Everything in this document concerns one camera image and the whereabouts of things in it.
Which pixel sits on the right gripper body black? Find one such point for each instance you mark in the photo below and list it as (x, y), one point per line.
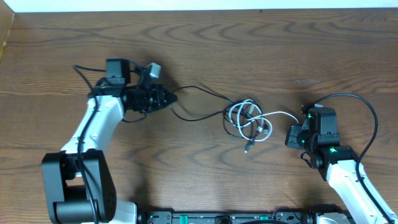
(292, 137)

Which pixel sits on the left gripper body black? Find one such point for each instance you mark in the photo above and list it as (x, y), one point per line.
(155, 97)

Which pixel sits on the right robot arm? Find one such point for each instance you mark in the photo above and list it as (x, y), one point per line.
(318, 137)

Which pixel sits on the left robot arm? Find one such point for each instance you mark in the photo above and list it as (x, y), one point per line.
(77, 181)

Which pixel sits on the brown cardboard panel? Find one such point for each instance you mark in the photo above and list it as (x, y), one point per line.
(6, 19)

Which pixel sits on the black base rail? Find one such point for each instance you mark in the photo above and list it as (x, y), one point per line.
(318, 214)

